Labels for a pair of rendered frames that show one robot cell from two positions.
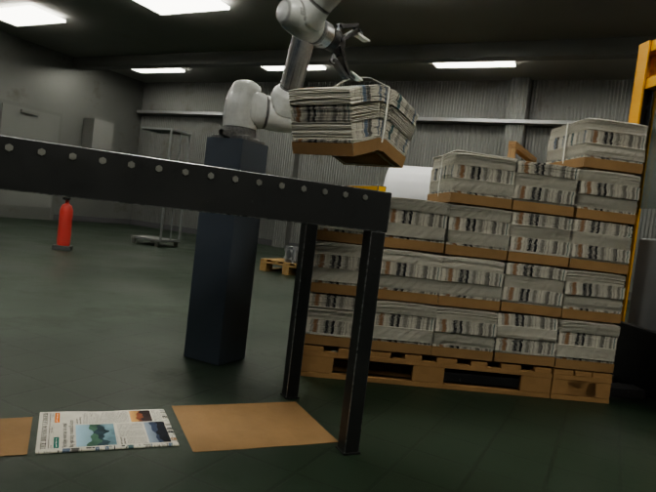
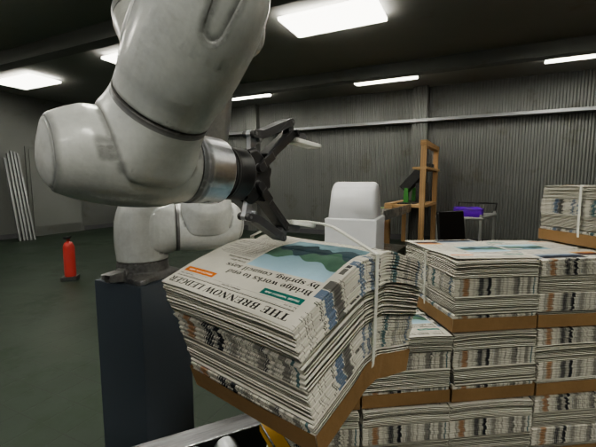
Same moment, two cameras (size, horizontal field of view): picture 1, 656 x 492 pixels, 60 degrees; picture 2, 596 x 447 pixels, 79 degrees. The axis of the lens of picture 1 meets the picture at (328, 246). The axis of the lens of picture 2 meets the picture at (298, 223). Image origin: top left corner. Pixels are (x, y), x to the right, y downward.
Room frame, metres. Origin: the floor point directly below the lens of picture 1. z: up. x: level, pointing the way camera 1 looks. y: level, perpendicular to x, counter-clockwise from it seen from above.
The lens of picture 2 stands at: (1.43, -0.01, 1.30)
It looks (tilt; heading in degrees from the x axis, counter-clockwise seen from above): 6 degrees down; 359
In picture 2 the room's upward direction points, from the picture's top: straight up
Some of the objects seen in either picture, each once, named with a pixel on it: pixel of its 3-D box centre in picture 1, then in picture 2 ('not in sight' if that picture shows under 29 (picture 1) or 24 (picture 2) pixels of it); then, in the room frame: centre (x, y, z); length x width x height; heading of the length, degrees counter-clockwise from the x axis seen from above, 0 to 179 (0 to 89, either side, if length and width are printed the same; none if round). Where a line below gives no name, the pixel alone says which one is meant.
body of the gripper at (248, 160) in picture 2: (334, 42); (244, 175); (1.98, 0.06, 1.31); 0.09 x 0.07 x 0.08; 139
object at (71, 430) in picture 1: (106, 429); not in sight; (1.65, 0.59, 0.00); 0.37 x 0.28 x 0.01; 115
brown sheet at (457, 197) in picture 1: (467, 201); (461, 303); (2.70, -0.63, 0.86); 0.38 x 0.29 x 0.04; 6
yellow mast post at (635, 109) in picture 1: (627, 213); not in sight; (3.13, -1.62, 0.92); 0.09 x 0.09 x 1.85; 6
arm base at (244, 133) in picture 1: (236, 134); (137, 268); (2.57, 0.47, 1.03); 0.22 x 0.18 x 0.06; 153
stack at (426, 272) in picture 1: (427, 290); (421, 420); (2.69, -0.50, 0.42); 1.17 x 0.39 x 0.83; 96
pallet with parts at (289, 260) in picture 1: (311, 260); not in sight; (6.91, 0.18, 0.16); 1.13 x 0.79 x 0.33; 153
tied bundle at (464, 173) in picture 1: (469, 183); (462, 280); (2.70, -0.63, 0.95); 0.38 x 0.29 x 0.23; 6
